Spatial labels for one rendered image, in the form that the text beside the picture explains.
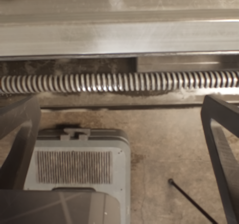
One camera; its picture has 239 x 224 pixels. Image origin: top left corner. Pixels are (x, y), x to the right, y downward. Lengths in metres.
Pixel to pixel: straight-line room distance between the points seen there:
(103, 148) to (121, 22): 0.73
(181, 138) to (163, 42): 0.97
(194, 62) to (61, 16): 0.51
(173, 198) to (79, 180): 0.62
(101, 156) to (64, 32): 0.73
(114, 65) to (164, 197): 0.90
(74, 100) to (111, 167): 0.38
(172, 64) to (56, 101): 0.44
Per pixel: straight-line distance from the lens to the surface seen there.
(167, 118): 1.27
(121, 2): 0.41
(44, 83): 0.51
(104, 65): 0.82
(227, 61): 0.83
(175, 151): 1.33
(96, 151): 1.02
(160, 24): 0.38
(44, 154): 1.09
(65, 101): 0.85
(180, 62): 0.77
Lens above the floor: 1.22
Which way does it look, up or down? 82 degrees down
